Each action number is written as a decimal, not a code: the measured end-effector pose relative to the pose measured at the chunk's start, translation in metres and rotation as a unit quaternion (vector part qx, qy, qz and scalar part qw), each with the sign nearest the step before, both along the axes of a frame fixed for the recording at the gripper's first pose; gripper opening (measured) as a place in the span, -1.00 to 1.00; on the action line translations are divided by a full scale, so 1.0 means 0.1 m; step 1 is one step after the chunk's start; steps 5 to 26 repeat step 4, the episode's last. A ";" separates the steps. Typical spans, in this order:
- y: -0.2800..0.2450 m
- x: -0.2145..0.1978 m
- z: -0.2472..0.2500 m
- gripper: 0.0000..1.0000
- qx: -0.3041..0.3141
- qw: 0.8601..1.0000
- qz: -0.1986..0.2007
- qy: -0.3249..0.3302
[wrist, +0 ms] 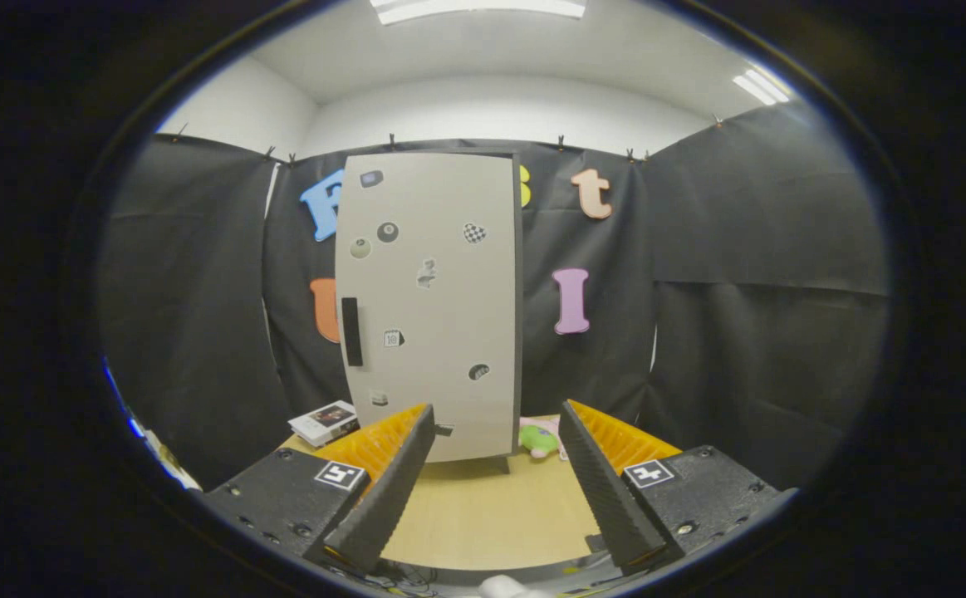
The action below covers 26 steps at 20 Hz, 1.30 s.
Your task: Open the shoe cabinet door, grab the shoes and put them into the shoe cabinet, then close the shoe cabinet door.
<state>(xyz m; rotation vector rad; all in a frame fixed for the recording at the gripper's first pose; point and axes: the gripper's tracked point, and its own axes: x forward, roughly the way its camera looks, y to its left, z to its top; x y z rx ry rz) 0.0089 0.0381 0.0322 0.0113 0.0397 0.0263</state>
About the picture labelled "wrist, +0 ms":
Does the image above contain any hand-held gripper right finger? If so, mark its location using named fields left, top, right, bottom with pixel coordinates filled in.
left=559, top=399, right=799, bottom=574

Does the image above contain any dark grey shoe cabinet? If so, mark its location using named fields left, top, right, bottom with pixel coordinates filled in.
left=333, top=149, right=525, bottom=474

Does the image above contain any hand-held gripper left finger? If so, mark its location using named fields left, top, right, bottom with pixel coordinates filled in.
left=200, top=404, right=437, bottom=574

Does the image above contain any pink and green plush toy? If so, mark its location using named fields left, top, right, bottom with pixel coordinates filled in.
left=518, top=418, right=566, bottom=461

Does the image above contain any black cabinet door handle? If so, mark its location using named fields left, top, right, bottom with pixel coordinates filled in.
left=341, top=297, right=364, bottom=367

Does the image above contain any long ceiling light panel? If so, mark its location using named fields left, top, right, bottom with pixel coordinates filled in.
left=370, top=0, right=587, bottom=24

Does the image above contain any black backdrop cloth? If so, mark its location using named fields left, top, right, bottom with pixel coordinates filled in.
left=96, top=104, right=890, bottom=491

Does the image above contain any small ceiling light panel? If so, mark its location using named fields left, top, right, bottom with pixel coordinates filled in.
left=732, top=68, right=792, bottom=105

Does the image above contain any light grey shoe cabinet door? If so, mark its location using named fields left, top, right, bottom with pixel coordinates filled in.
left=335, top=153, right=517, bottom=463

